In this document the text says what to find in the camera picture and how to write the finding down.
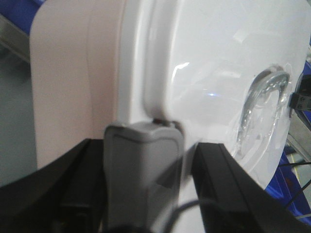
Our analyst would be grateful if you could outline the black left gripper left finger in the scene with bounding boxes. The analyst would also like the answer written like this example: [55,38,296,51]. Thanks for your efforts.
[0,139,106,233]

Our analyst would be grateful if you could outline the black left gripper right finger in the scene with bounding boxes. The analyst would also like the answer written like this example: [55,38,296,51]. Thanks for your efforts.
[193,143,311,233]

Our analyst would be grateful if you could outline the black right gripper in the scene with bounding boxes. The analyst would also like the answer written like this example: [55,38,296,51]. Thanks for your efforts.
[289,74,311,112]

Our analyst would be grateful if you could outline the white plastic storage bin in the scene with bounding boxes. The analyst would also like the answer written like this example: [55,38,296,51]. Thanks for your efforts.
[30,0,311,233]

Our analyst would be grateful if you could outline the grey bin latch handle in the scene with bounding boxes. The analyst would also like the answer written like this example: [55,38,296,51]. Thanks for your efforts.
[103,122,184,233]

